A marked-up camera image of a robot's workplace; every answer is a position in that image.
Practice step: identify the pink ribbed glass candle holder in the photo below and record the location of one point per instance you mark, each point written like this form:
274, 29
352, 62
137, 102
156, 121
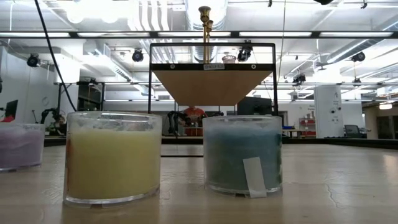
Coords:
229, 59

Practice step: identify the gold candlestick holder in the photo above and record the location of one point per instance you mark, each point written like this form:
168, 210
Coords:
210, 25
204, 18

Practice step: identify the black neighbouring robot arm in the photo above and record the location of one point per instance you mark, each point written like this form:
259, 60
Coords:
177, 121
51, 119

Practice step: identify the blue candle in glass jar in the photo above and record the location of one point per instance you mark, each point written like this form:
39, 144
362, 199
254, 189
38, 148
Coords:
230, 149

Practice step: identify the yellow candle in glass jar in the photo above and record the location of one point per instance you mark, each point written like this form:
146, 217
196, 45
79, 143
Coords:
112, 161

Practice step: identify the purple candle in glass jar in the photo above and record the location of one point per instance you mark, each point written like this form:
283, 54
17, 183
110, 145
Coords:
18, 146

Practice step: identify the person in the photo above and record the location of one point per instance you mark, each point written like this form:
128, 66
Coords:
195, 113

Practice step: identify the black monitor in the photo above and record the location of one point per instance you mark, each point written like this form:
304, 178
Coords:
255, 106
12, 109

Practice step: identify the black ceiling spotlight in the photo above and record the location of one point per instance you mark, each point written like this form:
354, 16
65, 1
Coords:
244, 53
137, 55
358, 56
32, 60
299, 78

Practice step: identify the red storage rack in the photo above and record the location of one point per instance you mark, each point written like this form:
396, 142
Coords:
308, 126

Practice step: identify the white cylindrical column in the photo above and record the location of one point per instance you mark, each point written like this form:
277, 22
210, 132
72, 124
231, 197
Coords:
328, 109

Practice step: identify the black office chair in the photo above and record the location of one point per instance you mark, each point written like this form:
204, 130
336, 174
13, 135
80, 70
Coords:
353, 130

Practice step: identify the wooden shelf with black frame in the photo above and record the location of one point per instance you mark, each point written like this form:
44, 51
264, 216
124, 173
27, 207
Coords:
211, 84

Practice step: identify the black metal table frame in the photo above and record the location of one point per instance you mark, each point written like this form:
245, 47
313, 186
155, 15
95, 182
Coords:
342, 142

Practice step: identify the black overhead frame beam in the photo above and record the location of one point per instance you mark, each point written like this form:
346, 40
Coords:
73, 34

